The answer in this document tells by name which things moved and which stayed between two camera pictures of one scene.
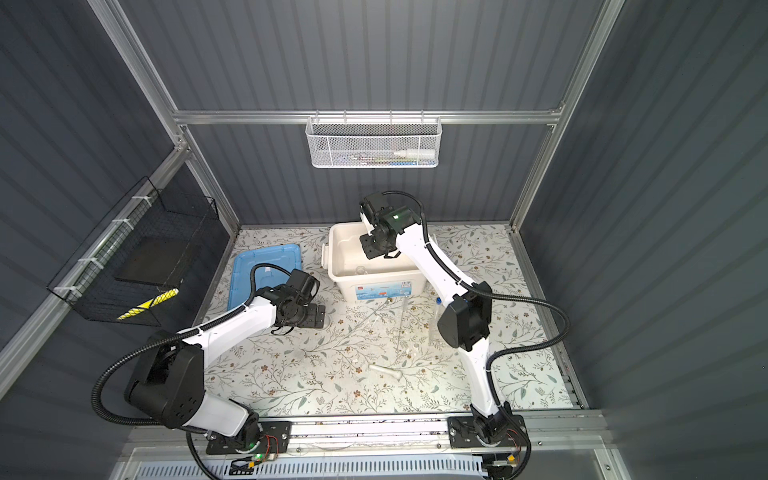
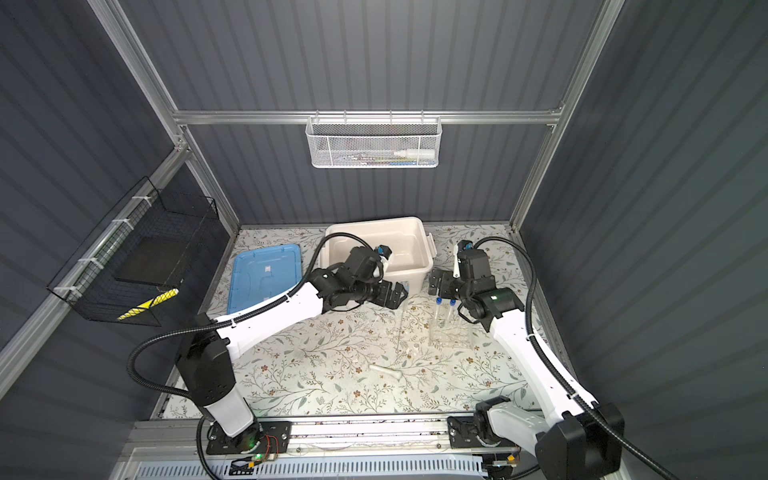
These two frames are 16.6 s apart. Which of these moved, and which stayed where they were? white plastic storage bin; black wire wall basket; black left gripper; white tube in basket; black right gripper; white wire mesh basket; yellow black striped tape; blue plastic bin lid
Moved: black right gripper; black left gripper; white plastic storage bin
Stayed: blue plastic bin lid; white tube in basket; white wire mesh basket; yellow black striped tape; black wire wall basket
